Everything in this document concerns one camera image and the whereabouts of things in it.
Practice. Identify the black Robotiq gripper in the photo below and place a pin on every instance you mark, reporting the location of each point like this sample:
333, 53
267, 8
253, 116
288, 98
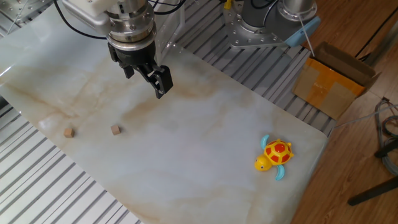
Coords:
133, 57

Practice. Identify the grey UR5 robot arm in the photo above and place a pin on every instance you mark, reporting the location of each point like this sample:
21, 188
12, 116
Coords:
267, 28

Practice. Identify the white plastic drawer cabinet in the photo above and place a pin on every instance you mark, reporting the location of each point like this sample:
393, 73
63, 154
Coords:
169, 25

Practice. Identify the small wooden cube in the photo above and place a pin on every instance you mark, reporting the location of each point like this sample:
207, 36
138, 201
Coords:
68, 132
115, 129

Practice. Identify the marble pattern table board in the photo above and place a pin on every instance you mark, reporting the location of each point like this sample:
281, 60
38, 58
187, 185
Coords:
186, 140

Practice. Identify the aluminium plate with screws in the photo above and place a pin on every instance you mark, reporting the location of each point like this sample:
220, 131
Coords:
18, 9

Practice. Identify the yellow orange turtle toy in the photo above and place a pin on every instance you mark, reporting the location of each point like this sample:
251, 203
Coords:
276, 152

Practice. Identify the white zip tie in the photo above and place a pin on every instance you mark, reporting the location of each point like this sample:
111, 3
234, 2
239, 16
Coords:
306, 35

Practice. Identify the open cardboard box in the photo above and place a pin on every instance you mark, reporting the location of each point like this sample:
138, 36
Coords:
329, 87

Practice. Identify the short black stand leg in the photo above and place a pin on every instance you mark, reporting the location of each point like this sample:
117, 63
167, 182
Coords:
385, 150

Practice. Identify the long black stand leg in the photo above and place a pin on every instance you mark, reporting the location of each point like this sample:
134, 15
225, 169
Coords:
373, 191

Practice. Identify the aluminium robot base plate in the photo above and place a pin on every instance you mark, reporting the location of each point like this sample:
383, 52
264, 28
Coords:
245, 37

